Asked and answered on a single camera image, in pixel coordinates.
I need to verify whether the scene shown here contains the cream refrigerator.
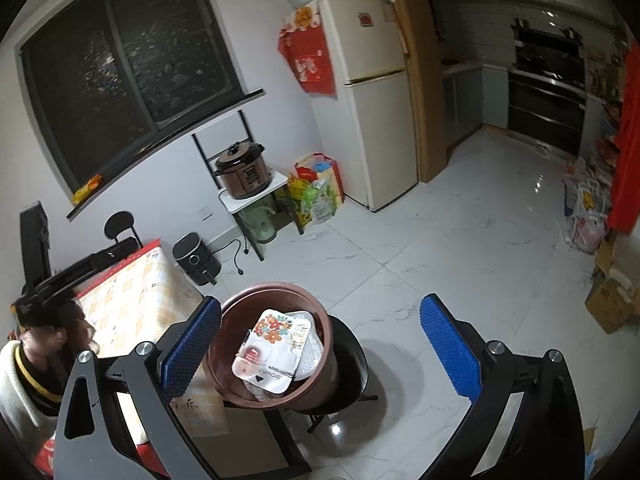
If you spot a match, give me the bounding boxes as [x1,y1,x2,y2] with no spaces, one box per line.
[309,0,422,212]

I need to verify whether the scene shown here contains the floral plastic tray lid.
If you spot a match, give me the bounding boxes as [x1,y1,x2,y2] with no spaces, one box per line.
[231,308,314,394]

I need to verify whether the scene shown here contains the dark sliding window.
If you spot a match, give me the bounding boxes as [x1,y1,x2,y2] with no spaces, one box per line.
[15,0,266,221]

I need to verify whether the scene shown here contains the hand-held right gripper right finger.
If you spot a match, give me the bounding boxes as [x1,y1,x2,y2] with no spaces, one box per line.
[415,293,587,480]

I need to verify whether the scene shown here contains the wooden door frame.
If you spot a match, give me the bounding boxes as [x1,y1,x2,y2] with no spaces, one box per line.
[382,0,451,185]

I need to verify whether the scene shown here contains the black frame white rack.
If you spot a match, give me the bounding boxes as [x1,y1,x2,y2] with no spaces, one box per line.
[192,109,307,264]

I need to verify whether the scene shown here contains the black air fryer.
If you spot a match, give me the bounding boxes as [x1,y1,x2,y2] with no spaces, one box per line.
[172,232,222,287]

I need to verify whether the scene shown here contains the brown rice cooker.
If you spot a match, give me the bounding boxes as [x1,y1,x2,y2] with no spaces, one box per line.
[212,141,274,201]

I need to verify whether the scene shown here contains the brown cardboard box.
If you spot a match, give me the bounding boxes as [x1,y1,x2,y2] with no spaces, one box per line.
[584,270,640,335]
[592,230,640,281]

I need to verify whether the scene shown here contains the red printed cloth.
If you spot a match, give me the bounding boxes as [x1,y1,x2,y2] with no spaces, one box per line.
[277,2,337,97]

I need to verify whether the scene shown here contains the person's head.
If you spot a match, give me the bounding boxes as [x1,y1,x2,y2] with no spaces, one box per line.
[14,301,99,361]

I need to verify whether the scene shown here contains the brown round bin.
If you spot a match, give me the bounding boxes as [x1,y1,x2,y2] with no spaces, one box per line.
[201,281,342,412]

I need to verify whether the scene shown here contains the yellow snack packet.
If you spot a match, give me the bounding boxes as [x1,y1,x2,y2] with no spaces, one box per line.
[73,174,104,202]

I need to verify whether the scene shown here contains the black round-back chair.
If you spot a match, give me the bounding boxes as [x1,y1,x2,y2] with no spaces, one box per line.
[103,211,144,252]

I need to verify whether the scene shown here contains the red hanging cloth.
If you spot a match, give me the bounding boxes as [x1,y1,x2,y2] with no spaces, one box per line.
[606,40,640,235]

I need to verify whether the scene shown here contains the black built-in oven stove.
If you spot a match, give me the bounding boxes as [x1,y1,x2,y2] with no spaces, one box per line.
[506,17,590,157]

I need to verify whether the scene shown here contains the black power cable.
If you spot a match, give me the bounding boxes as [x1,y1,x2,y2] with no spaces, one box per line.
[212,239,252,277]

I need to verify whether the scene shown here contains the shelf of packaged goods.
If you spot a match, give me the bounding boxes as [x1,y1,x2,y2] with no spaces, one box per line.
[585,42,632,201]

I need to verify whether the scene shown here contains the white plastic bags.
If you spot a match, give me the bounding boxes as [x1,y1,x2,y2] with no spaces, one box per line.
[562,157,613,216]

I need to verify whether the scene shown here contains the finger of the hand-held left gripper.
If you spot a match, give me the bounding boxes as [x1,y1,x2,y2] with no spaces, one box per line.
[37,236,142,293]
[12,260,121,318]

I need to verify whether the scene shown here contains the pink white plastic bag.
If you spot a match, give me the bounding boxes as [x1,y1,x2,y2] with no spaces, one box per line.
[564,209,608,254]

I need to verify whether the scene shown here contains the grey kitchen base cabinet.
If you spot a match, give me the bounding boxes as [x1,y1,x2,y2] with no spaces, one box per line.
[441,60,485,148]

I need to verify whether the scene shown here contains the clear plastic food tray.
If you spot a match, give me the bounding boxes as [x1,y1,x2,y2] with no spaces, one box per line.
[287,311,317,346]

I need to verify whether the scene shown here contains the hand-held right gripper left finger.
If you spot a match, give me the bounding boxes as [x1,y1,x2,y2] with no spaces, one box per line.
[52,295,236,480]

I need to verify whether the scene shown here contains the green electric kettle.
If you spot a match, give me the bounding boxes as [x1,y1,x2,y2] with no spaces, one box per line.
[236,199,279,245]

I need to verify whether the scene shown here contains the green printed plastic bag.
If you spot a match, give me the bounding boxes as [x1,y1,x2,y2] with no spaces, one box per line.
[287,175,337,227]

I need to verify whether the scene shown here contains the white foam net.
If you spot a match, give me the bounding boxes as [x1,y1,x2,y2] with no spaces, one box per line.
[294,327,325,382]

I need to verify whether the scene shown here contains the red trimmed shopping bag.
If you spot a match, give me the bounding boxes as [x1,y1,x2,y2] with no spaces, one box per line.
[294,152,347,211]

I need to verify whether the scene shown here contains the flattened cardboard piece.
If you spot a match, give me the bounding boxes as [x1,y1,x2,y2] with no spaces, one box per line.
[581,425,603,480]

